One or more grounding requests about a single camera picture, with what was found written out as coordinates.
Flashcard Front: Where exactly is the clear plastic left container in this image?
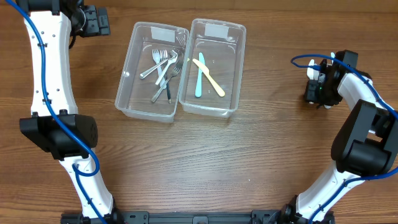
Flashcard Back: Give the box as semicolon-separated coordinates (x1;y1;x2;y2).
114;22;189;123

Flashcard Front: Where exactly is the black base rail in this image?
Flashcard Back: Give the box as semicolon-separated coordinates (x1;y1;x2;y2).
60;210;336;224

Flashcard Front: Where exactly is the black handled fork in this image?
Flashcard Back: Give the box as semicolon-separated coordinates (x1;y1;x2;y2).
165;75;172;104

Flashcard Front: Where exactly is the mint green plastic knife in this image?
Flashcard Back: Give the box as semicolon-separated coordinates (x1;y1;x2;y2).
195;52;205;98

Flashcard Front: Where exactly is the small white plastic fork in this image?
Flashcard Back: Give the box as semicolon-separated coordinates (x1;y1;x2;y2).
152;49;162;75

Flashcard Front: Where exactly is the cream plastic knife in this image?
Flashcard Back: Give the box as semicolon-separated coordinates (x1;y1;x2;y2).
307;59;320;80

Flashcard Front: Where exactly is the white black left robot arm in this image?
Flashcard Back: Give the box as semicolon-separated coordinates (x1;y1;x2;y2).
9;0;124;223

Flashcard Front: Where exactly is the yellow plastic knife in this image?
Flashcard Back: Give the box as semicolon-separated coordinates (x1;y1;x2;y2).
192;58;225;97

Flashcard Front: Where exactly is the clear plastic right container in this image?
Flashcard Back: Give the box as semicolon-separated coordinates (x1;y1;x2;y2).
179;19;246;118

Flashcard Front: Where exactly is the clear plastic container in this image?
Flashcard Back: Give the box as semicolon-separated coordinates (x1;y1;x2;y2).
179;19;246;118
114;22;189;123

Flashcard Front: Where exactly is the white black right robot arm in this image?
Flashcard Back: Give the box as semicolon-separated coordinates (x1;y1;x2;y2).
276;50;397;223

